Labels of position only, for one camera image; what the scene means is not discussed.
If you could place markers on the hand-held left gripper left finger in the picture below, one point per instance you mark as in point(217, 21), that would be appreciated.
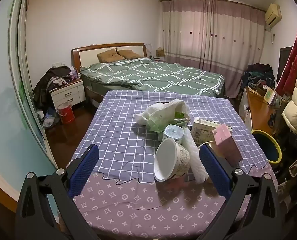
point(84, 170)

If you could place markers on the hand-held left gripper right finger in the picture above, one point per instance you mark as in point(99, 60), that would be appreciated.
point(214, 172)

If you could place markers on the pink box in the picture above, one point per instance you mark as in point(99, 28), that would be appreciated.
point(226, 142)

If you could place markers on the blue bin with yellow rim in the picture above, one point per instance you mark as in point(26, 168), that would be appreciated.
point(266, 147)

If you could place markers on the white printed cardboard box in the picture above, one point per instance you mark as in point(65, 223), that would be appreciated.
point(201, 132)

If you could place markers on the white paper bowl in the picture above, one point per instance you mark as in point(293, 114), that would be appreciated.
point(167, 158)

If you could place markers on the green plastic wrapper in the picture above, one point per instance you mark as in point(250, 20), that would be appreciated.
point(156, 126)

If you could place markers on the wooden desk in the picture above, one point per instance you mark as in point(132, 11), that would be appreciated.
point(261, 110)

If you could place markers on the red bucket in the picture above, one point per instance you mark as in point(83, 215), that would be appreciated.
point(66, 115)

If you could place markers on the white plastic bags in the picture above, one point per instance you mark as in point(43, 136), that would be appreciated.
point(48, 121)

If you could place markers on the white nightstand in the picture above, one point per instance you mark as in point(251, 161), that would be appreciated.
point(68, 93)

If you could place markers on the pile of dark clothes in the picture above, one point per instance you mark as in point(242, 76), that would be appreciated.
point(259, 76)

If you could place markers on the red coat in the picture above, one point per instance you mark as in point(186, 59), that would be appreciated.
point(292, 62)

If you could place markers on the black television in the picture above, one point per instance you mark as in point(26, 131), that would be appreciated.
point(284, 60)

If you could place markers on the pile of small clothes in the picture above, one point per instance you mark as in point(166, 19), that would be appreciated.
point(63, 80)

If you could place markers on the dark jacket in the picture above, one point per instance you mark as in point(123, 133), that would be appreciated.
point(42, 87)

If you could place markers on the wardrobe sliding door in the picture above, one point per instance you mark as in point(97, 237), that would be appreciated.
point(3, 105)

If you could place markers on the wooden bed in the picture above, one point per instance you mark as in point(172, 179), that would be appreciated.
point(88, 55)

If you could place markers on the green checked quilt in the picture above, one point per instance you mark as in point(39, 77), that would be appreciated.
point(151, 75)

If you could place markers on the brown pillow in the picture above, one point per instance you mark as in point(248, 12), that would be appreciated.
point(109, 56)
point(129, 54)

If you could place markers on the pink and white curtain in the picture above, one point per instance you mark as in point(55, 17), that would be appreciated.
point(208, 42)

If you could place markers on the brown tissue box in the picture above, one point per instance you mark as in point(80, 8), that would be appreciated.
point(160, 53)

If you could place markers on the beige air conditioner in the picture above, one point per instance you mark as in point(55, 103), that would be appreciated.
point(273, 13)

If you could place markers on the white wall switch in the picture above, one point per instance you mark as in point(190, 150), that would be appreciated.
point(58, 64)

